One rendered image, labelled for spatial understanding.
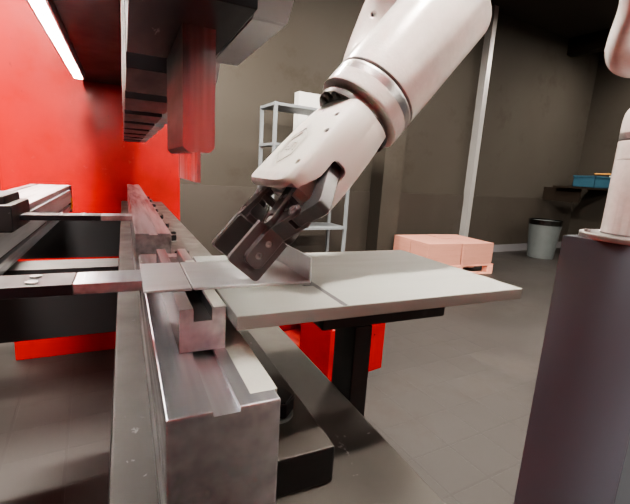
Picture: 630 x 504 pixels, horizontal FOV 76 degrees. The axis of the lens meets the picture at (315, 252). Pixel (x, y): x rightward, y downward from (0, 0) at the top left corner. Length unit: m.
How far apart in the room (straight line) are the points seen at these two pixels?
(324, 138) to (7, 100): 2.29
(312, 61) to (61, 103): 3.03
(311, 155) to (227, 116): 4.11
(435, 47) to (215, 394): 0.32
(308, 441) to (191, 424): 0.11
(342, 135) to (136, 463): 0.29
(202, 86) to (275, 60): 4.42
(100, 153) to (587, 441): 2.33
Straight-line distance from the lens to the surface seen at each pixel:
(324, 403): 0.41
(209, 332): 0.28
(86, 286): 0.33
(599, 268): 0.91
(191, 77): 0.28
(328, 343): 0.83
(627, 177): 0.93
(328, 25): 5.08
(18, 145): 2.52
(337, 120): 0.34
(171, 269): 0.37
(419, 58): 0.39
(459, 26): 0.42
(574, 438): 1.02
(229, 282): 0.32
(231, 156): 4.40
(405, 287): 0.35
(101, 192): 2.48
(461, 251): 5.04
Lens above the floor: 1.09
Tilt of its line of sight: 11 degrees down
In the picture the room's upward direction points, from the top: 4 degrees clockwise
